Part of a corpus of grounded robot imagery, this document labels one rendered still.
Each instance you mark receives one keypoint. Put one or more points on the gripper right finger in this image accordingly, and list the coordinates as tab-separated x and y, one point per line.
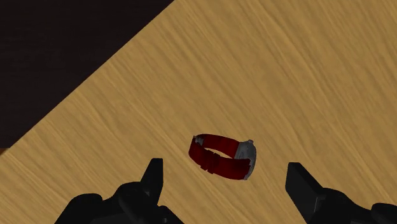
313	195

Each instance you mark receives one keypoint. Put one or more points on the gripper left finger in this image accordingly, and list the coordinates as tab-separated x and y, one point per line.
145	195

